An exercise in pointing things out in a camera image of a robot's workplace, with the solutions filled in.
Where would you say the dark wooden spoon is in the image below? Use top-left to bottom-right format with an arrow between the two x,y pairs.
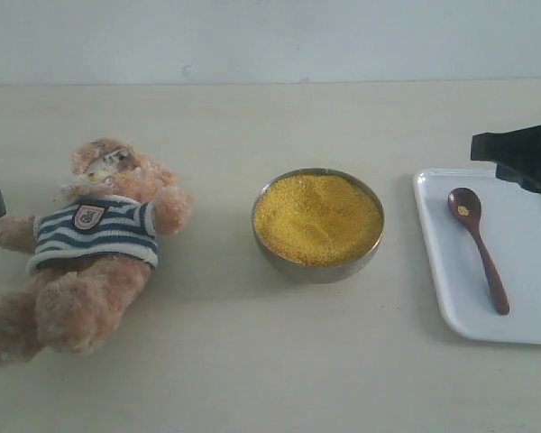
447,188 -> 510,316

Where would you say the tan teddy bear striped shirt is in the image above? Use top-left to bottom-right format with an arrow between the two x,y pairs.
0,137 -> 192,367

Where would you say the white plastic tray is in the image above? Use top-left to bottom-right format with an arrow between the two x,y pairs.
413,169 -> 541,345

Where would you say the yellow millet grain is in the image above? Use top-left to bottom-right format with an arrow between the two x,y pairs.
254,174 -> 383,267

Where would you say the steel bowl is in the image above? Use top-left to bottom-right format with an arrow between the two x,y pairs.
251,168 -> 385,284

